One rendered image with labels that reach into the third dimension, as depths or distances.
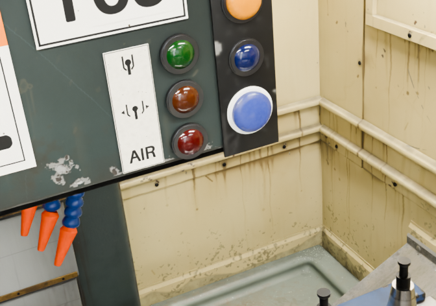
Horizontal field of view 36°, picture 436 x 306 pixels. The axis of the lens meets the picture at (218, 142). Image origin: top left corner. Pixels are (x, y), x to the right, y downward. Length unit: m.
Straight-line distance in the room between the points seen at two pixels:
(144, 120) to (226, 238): 1.45
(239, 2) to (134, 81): 0.09
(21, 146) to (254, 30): 0.17
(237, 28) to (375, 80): 1.16
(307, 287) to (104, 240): 0.82
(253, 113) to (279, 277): 1.53
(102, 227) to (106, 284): 0.13
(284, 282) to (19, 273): 0.94
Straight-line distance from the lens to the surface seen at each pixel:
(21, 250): 1.22
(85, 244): 1.29
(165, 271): 1.85
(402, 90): 1.53
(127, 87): 0.44
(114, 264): 1.33
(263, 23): 0.46
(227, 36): 0.45
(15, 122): 0.43
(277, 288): 1.95
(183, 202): 1.76
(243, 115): 0.47
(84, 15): 0.42
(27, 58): 0.42
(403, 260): 0.82
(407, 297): 0.83
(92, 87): 0.43
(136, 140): 0.45
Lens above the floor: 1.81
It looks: 26 degrees down
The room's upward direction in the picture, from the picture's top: 5 degrees counter-clockwise
